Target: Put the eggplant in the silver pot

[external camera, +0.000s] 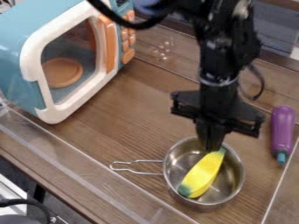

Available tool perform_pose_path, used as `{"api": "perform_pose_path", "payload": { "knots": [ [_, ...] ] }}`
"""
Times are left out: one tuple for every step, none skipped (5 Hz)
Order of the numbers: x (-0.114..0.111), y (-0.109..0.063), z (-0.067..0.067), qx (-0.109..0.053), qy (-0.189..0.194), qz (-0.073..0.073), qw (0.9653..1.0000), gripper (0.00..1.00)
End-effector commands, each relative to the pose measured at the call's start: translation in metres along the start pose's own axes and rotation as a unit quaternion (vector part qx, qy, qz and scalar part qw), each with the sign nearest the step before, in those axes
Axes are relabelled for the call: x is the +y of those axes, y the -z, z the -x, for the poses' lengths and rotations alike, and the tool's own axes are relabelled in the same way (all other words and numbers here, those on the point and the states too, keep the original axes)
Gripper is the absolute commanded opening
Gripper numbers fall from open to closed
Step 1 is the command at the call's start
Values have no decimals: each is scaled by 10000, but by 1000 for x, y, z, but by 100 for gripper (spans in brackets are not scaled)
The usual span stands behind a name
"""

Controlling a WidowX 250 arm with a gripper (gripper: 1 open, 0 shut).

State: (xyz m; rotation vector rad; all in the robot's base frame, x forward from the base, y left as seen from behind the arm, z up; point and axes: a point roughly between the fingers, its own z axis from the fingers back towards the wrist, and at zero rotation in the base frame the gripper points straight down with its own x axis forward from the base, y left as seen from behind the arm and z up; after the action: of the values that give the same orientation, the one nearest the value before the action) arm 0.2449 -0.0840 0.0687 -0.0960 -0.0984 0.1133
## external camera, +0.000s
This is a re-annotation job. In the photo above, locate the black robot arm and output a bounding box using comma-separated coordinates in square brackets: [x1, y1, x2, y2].
[134, 0, 264, 151]

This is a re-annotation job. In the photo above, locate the blue toy microwave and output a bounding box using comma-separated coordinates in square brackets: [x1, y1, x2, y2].
[0, 0, 136, 124]

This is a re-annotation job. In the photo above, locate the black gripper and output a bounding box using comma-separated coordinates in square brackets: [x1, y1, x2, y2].
[171, 84, 266, 151]

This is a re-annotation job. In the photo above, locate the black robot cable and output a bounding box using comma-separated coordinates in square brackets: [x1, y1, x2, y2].
[86, 0, 267, 102]

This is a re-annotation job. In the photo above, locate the silver pot with wire handle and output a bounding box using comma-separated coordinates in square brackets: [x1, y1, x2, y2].
[110, 136, 246, 211]

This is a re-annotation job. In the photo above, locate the black cable lower left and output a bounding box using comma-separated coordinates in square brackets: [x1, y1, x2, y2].
[0, 198, 52, 224]

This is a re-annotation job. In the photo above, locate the orange microwave turntable plate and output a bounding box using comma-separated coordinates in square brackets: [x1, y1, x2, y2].
[41, 57, 83, 88]

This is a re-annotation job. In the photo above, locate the purple toy eggplant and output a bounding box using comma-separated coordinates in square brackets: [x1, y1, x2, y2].
[271, 105, 295, 165]

